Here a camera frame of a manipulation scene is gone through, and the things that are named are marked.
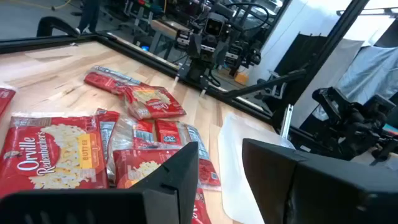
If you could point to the black fabric screen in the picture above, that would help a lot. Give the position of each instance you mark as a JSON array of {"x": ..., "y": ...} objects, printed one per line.
[{"x": 298, "y": 53}]

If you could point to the black slanted frame post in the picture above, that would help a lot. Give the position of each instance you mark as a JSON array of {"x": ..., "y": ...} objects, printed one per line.
[{"x": 326, "y": 53}]

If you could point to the yellow box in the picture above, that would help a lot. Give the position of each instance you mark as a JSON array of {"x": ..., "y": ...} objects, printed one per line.
[{"x": 242, "y": 79}]

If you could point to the wooden workbench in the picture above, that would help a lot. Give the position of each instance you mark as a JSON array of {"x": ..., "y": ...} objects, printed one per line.
[{"x": 168, "y": 31}]

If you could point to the person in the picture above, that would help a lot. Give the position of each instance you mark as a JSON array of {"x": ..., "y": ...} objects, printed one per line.
[{"x": 88, "y": 15}]

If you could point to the silver aluminium bracket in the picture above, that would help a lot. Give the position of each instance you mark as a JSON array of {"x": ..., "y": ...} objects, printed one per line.
[{"x": 286, "y": 121}]

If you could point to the grey cloth cover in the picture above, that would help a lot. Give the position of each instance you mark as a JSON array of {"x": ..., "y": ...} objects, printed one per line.
[{"x": 370, "y": 71}]

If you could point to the black clamp mount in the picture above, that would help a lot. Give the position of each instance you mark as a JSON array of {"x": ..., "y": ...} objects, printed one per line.
[{"x": 351, "y": 124}]

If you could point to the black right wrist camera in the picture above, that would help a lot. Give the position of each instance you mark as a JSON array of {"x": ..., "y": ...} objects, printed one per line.
[{"x": 216, "y": 25}]

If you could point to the black slanted strut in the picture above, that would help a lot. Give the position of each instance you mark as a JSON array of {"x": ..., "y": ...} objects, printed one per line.
[{"x": 264, "y": 84}]

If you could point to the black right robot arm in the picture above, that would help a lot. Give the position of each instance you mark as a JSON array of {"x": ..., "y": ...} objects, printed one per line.
[{"x": 242, "y": 56}]

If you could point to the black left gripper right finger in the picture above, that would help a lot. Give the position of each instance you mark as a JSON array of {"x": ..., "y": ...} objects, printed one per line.
[{"x": 326, "y": 193}]

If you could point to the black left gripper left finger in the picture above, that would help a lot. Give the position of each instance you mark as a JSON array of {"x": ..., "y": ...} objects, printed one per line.
[{"x": 93, "y": 208}]

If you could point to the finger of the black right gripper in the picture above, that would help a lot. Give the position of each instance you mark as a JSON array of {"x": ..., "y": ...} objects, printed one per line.
[
  {"x": 206, "y": 85},
  {"x": 183, "y": 71}
]

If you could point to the translucent white plastic bin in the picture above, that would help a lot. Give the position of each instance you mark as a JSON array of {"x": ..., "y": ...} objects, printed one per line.
[{"x": 236, "y": 161}]

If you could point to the black curved chair part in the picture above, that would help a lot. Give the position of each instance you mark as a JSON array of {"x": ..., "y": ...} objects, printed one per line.
[{"x": 53, "y": 25}]

